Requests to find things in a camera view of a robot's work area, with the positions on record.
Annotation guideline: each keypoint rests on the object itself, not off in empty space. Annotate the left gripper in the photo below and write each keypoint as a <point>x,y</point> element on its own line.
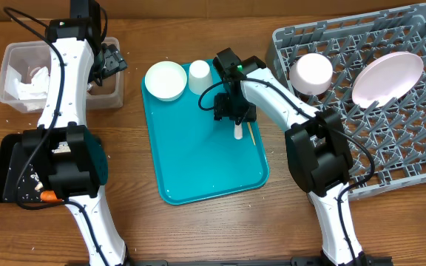
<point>115,61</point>

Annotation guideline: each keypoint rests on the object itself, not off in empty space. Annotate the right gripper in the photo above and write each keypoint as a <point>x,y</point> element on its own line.
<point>249,113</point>

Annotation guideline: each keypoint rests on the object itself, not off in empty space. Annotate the white plastic fork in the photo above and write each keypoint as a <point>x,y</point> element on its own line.
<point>238,131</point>

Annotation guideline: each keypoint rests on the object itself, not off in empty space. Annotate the white napkin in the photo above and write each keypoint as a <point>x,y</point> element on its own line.
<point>25,97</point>

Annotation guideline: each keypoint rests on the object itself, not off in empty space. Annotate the rice and peanut scraps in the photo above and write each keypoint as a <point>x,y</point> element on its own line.
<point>30,186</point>

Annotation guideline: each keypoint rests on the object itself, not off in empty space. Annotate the orange carrot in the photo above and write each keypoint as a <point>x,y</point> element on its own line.
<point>50,197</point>

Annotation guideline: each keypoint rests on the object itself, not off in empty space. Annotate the white round plate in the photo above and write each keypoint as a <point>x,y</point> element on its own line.
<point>390,76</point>

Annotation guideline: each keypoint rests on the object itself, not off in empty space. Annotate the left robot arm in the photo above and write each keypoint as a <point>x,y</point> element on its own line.
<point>75,51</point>

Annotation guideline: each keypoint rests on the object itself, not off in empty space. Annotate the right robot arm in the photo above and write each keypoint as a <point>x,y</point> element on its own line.
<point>319,158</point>

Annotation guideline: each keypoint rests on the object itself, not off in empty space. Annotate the grey dishwasher rack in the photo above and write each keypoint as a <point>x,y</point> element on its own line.
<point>389,145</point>

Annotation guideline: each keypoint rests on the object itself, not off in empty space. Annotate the wooden chopstick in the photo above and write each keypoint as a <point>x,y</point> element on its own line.
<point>251,133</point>

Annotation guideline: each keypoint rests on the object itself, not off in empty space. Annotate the white paper cup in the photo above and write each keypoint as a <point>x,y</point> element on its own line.
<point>200,77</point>

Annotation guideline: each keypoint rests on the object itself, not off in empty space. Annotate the teal plastic serving tray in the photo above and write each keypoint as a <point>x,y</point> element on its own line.
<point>196,157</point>

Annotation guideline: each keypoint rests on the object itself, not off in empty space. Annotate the clear plastic bin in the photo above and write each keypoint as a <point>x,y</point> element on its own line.
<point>23,60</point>

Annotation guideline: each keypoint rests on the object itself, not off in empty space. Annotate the black plastic tray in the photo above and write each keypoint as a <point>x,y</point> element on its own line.
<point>4,170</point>

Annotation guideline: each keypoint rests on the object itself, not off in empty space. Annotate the cardboard wall panel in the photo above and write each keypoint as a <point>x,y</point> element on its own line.
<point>132,9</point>

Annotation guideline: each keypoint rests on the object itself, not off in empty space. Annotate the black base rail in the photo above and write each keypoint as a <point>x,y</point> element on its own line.
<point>295,261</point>

